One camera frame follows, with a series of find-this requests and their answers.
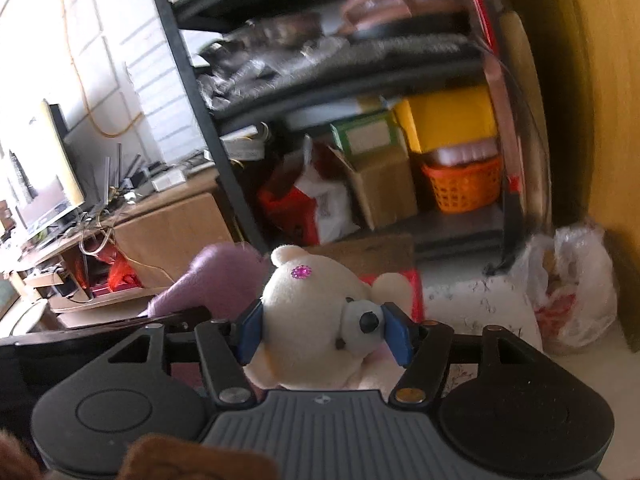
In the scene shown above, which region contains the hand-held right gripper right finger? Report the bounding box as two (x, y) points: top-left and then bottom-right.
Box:
(382, 302), (543, 406)

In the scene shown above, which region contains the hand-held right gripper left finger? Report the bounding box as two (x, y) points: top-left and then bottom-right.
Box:
(107, 300), (266, 406)

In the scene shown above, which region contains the cream teddy bear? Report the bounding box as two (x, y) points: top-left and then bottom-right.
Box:
(242, 245), (426, 393)

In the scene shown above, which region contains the purple plush toy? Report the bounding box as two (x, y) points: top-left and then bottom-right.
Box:
(137, 242), (271, 321)

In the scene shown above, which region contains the floral tablecloth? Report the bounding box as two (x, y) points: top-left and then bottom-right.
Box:
(422, 277), (546, 391)

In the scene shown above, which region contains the wooden television stand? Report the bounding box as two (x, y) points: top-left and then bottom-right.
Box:
(0, 175), (236, 316)

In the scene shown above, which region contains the brown plush toy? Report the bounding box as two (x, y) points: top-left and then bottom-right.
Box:
(0, 427), (278, 480)

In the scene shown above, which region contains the red and white plastic bag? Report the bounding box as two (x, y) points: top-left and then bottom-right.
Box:
(257, 135), (361, 243)

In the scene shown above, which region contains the brown cardboard box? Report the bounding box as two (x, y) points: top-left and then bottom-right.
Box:
(327, 142), (418, 231)

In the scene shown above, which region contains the orange plastic basket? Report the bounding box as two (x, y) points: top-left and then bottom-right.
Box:
(420, 155), (503, 213)

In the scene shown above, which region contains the white power strip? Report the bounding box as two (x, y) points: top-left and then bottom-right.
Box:
(150, 170), (186, 192)

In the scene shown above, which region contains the flat screen television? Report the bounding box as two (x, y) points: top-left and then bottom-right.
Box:
(0, 100), (86, 241)

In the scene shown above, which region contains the clear plastic bag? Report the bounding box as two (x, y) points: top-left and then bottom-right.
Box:
(522, 225), (618, 356)

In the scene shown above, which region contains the green box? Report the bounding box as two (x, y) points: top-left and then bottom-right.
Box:
(330, 112), (403, 158)

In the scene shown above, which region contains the black router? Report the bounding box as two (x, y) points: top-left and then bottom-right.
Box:
(102, 142), (143, 201)

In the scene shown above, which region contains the yellow box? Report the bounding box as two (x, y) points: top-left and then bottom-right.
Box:
(395, 85), (501, 156)

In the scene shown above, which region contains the black shelf rack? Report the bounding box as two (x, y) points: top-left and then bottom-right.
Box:
(142, 0), (556, 271)

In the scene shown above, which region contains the steel pot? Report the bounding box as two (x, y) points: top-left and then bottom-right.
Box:
(220, 15), (331, 51)

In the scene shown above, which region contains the pink pot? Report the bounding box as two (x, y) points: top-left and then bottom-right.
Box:
(340, 0), (416, 36)

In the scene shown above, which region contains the yellow cable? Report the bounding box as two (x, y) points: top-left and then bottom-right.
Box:
(55, 0), (146, 138)

